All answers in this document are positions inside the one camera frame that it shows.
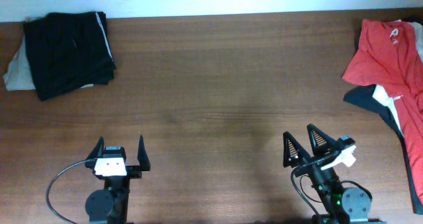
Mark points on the red t-shirt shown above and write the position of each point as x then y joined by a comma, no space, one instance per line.
386,56

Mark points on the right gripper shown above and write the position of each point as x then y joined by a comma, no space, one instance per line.
312,163

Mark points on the dark navy garment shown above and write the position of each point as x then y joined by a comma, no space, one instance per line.
362,97

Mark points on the white crumpled garment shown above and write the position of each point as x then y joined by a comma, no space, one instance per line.
380,93

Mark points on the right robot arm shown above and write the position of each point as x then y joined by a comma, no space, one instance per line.
345,201

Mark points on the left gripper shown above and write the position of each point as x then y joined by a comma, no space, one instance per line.
135,171

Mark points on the beige folded garment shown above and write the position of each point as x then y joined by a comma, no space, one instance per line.
18,76

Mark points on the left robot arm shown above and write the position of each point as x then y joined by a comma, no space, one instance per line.
109,205

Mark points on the black folded shorts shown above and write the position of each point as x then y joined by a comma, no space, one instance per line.
68,51

